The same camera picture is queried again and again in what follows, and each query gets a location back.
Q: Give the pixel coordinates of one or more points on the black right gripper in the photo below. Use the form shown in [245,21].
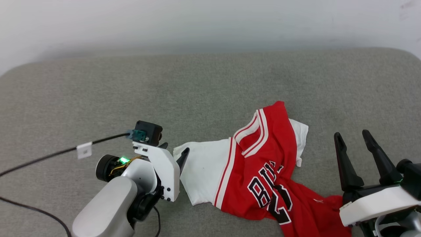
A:
[365,191]

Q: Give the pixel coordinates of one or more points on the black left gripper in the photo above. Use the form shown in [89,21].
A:
[144,204]

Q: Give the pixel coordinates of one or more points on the red white basketball jersey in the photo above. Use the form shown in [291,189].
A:
[263,164]

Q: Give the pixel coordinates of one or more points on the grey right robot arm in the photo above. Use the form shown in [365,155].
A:
[412,230]

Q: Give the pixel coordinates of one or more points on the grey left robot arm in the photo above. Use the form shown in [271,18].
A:
[108,210]

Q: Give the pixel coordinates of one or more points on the white left camera bracket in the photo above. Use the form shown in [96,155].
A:
[166,171]

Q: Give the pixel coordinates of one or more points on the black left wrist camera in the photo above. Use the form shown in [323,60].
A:
[149,131]

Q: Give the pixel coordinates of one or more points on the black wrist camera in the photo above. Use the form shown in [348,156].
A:
[411,177]
[149,131]

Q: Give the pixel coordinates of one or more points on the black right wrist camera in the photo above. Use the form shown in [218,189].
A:
[411,177]

